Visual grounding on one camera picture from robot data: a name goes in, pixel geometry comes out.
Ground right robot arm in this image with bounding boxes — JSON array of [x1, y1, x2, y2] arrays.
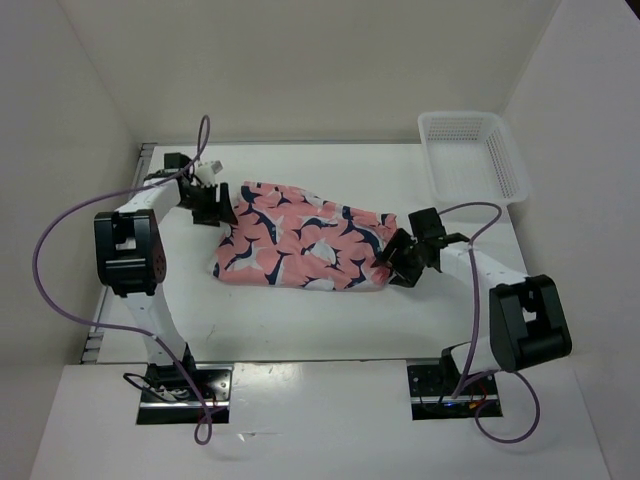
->
[[375, 208, 573, 393]]

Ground white plastic basket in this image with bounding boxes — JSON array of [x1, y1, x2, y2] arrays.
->
[[417, 111, 531, 206]]

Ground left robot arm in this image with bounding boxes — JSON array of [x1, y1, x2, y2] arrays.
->
[[94, 152, 237, 400]]

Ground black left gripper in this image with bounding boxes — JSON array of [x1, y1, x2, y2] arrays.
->
[[176, 182, 238, 227]]

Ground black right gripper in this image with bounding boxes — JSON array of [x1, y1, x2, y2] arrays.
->
[[371, 227, 425, 288]]

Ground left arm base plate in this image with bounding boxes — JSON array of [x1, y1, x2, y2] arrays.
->
[[123, 364, 234, 425]]

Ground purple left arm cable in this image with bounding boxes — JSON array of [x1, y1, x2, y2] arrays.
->
[[32, 114, 221, 445]]

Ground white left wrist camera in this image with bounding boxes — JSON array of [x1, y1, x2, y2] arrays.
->
[[193, 160, 223, 187]]

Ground pink shark print shorts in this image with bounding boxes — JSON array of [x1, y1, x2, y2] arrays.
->
[[212, 181, 398, 291]]

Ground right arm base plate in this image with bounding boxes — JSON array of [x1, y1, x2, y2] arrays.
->
[[406, 361, 503, 421]]

